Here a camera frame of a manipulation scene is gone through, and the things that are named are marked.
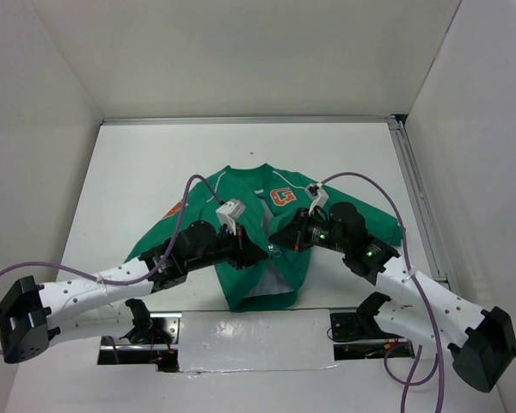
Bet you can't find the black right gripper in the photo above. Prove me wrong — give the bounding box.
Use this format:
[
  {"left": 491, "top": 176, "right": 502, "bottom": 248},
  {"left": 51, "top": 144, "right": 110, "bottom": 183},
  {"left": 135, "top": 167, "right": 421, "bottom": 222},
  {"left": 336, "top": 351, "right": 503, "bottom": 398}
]
[{"left": 269, "top": 206, "right": 349, "bottom": 253}]

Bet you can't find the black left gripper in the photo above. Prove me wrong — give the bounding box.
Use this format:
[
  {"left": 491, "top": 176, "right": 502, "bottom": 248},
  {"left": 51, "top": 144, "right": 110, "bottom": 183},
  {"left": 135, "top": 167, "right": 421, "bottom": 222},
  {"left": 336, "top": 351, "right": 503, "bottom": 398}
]
[{"left": 186, "top": 223, "right": 267, "bottom": 273}]

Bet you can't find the green zip jacket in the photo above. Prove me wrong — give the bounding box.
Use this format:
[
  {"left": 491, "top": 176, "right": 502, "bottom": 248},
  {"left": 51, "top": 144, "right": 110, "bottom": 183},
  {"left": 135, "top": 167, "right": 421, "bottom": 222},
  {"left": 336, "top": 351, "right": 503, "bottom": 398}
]
[{"left": 124, "top": 162, "right": 408, "bottom": 313}]

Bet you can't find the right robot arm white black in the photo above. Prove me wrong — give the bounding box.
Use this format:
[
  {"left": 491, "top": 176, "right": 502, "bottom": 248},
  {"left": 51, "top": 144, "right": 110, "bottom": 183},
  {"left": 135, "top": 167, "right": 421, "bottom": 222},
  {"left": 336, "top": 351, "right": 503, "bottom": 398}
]
[{"left": 269, "top": 202, "right": 516, "bottom": 393}]

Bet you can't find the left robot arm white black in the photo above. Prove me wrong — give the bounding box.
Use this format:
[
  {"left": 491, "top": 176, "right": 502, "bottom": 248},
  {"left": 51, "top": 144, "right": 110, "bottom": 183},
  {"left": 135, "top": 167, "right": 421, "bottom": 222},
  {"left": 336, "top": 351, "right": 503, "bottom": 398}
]
[{"left": 0, "top": 220, "right": 267, "bottom": 364}]

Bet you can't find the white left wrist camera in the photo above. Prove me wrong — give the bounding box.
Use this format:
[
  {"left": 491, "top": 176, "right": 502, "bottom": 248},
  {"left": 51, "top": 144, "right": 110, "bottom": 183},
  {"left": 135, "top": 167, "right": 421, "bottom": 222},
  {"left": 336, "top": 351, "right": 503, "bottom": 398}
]
[{"left": 216, "top": 199, "right": 245, "bottom": 233}]

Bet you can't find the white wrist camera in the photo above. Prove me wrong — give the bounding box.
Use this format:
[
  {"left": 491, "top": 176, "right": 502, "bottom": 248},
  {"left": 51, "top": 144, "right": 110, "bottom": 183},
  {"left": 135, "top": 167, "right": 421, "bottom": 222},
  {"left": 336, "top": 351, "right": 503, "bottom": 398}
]
[
  {"left": 304, "top": 182, "right": 329, "bottom": 215},
  {"left": 216, "top": 199, "right": 245, "bottom": 233}
]

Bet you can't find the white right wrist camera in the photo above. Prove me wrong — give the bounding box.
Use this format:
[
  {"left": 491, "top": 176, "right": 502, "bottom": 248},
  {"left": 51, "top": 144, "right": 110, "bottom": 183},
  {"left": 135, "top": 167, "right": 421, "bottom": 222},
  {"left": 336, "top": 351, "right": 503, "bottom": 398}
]
[{"left": 304, "top": 182, "right": 329, "bottom": 215}]

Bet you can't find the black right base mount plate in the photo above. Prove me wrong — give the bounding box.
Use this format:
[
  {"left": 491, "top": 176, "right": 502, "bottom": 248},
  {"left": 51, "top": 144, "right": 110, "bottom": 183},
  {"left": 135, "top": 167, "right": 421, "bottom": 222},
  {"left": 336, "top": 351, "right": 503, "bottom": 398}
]
[{"left": 329, "top": 311, "right": 366, "bottom": 343}]

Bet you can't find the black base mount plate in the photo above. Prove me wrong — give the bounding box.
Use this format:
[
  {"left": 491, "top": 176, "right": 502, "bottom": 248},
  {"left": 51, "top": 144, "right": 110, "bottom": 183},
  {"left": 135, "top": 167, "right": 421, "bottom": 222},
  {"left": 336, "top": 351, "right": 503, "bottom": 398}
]
[
  {"left": 150, "top": 312, "right": 181, "bottom": 345},
  {"left": 329, "top": 311, "right": 366, "bottom": 343}
]

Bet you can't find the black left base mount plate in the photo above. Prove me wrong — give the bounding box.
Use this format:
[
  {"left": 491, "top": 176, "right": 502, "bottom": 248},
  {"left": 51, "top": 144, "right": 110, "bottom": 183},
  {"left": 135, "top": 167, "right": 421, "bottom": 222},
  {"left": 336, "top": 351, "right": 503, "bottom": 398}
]
[{"left": 150, "top": 312, "right": 181, "bottom": 345}]

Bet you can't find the aluminium frame rail back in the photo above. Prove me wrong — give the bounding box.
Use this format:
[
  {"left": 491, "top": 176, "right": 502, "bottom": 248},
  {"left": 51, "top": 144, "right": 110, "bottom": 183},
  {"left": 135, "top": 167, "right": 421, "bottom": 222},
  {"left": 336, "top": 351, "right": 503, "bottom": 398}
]
[{"left": 102, "top": 115, "right": 398, "bottom": 126}]

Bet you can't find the aluminium frame rail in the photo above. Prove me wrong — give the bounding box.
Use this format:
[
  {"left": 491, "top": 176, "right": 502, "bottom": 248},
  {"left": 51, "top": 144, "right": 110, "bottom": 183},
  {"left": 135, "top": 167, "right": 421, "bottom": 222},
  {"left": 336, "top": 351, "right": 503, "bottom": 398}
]
[
  {"left": 387, "top": 114, "right": 458, "bottom": 293},
  {"left": 102, "top": 115, "right": 398, "bottom": 126}
]

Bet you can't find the aluminium frame rail right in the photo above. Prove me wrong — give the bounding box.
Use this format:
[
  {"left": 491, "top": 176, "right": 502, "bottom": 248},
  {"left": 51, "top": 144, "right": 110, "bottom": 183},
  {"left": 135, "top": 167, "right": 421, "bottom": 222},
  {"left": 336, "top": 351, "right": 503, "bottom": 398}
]
[{"left": 387, "top": 114, "right": 458, "bottom": 293}]

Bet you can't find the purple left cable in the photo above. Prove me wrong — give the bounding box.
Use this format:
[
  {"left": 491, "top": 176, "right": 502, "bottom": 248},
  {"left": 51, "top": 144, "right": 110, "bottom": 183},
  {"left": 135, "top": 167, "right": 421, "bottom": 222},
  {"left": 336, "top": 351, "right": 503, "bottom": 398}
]
[{"left": 0, "top": 174, "right": 227, "bottom": 356}]

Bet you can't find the purple cable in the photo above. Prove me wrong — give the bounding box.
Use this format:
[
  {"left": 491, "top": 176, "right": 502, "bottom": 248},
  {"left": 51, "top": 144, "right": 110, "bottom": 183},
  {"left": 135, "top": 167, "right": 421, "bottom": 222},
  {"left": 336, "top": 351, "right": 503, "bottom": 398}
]
[
  {"left": 320, "top": 170, "right": 448, "bottom": 413},
  {"left": 0, "top": 174, "right": 227, "bottom": 356}
]

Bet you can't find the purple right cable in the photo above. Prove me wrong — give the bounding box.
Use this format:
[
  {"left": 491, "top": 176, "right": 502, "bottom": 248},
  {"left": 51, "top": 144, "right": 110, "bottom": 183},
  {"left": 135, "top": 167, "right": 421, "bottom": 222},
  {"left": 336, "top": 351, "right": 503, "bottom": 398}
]
[{"left": 320, "top": 170, "right": 448, "bottom": 413}]

